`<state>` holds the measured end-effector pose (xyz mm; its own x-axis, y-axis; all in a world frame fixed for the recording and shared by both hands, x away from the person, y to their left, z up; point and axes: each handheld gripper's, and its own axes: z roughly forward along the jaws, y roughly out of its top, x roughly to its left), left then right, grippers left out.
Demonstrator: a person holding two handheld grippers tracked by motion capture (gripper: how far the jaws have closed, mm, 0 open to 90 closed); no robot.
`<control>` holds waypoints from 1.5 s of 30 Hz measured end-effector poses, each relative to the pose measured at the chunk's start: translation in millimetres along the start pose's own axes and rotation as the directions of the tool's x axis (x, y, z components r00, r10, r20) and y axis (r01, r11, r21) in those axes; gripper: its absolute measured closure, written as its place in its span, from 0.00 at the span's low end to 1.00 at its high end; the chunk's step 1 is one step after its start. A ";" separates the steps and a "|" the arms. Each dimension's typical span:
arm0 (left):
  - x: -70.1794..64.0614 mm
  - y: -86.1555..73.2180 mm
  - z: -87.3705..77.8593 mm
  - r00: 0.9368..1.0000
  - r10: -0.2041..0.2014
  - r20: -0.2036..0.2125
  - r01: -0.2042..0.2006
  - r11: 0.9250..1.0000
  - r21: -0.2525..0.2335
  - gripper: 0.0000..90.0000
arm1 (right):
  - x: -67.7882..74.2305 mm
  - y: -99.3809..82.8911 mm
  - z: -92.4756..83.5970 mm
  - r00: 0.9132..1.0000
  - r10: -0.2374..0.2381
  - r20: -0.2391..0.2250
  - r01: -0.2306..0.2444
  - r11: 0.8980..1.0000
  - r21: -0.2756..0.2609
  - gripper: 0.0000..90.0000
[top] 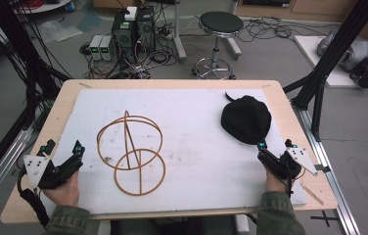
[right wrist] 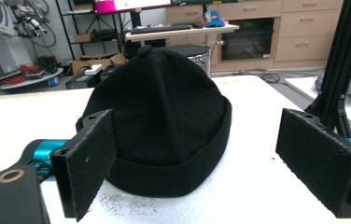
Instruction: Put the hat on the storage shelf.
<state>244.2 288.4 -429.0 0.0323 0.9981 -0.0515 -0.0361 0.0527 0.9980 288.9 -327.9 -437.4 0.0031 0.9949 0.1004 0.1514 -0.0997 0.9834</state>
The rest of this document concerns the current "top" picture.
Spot black knit hat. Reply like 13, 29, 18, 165
219, 91, 273, 146

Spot person's left hand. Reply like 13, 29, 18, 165
42, 169, 80, 208

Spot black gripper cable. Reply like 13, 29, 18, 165
285, 164, 306, 200
16, 169, 51, 229

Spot tangle of floor cables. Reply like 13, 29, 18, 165
79, 19, 180, 80

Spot black round stool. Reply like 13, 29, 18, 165
191, 11, 246, 81

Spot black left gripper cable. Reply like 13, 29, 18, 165
16, 169, 51, 229

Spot grey machine housing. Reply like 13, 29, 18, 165
316, 29, 368, 73

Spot thin wooden stick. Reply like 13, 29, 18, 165
299, 181, 325, 207

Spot black computer tower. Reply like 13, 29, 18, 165
135, 5, 157, 55
111, 11, 138, 65

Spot person's right hand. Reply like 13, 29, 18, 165
264, 167, 292, 194

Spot black floor cables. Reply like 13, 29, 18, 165
237, 16, 333, 44

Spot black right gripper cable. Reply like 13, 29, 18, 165
285, 164, 306, 200

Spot white foam mat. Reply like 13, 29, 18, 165
39, 88, 307, 215

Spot white floor board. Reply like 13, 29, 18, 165
293, 34, 368, 89

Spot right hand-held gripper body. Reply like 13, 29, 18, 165
256, 145, 319, 181

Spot black metal frame post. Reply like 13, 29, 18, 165
0, 0, 72, 194
282, 0, 368, 142

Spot copper wire hat stand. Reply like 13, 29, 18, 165
96, 110, 167, 197

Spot grey power supply unit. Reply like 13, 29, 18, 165
99, 34, 115, 62
88, 34, 104, 62

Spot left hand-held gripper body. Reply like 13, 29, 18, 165
23, 152, 84, 191

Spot white box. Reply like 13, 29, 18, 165
124, 6, 138, 22

